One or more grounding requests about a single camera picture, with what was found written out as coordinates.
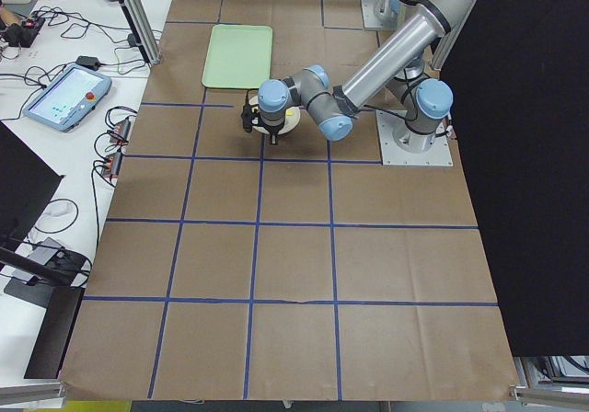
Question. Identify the grey usb hub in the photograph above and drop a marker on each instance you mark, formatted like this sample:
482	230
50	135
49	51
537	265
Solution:
45	263

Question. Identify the black monitor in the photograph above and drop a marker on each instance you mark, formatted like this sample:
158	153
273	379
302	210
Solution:
27	187

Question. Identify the brown paper table cover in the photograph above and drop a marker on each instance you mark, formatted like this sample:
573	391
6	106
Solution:
233	268

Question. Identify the near blue teach pendant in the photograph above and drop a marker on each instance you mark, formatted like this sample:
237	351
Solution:
69	98

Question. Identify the beige round plate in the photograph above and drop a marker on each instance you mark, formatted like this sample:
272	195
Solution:
290	120

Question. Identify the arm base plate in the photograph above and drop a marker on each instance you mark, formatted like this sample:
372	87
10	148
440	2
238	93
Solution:
399	146
378	15

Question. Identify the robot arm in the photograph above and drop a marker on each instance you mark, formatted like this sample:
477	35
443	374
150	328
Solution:
397	65

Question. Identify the black power adapter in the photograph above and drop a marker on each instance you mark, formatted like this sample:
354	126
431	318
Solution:
89	62

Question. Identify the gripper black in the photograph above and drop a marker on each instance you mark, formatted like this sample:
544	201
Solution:
272	131

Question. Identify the aluminium frame post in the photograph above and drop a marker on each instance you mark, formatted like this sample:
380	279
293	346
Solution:
137	20

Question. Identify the light green tray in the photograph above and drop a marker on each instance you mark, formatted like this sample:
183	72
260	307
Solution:
238	57

